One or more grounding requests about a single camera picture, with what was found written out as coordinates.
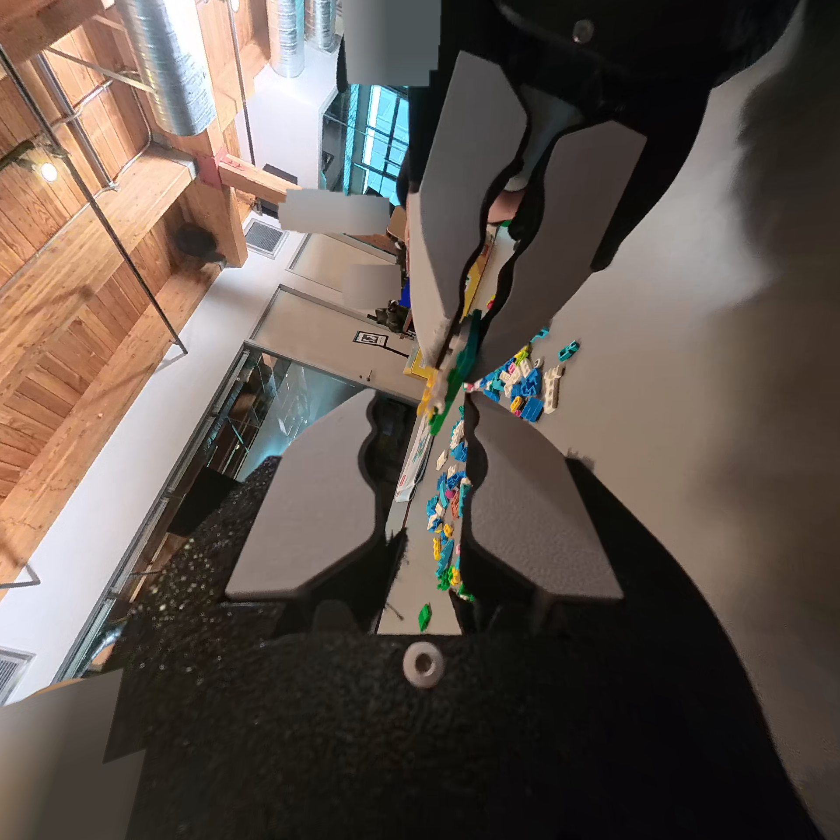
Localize red metal bracket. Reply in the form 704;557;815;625
197;150;232;191

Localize white sheet with red mark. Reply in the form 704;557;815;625
394;420;437;503

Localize wall vent grille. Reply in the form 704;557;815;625
243;218;290;253
0;646;35;706

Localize glass partition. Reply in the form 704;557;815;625
52;351;368;683

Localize wooden ceiling beam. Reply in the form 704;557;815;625
177;128;249;266

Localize wooden post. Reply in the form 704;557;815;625
217;161;303;204

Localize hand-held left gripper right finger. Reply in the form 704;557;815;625
461;392;624;601

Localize grey door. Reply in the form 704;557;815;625
246;285;427;401

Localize scattered colourful toy bricks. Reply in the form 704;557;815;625
417;325;581;632

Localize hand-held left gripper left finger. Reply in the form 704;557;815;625
225;388;383;601

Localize green toy brick baseplate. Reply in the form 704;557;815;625
416;311;490;435

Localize grey desk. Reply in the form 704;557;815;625
377;39;840;840

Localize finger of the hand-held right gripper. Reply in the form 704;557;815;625
406;50;531;370
474;120;648;385

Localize window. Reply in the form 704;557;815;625
357;84;411;198

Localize large silver ventilation duct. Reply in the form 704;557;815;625
117;0;217;135

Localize black metal rod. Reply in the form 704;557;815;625
0;46;191;358

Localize yellow printed box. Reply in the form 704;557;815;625
402;346;441;387

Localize black dome fixture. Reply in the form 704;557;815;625
174;223;227;266

